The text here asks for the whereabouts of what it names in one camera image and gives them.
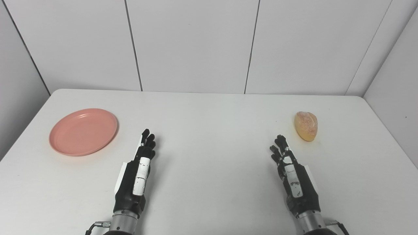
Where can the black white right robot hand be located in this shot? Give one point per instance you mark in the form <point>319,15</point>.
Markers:
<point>303,192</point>

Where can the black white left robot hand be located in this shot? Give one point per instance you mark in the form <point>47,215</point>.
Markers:
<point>130,186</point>

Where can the golden bread roll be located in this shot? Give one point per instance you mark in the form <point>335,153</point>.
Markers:
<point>306,126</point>

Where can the pink round plate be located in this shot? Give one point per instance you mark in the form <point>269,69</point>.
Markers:
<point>83,132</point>

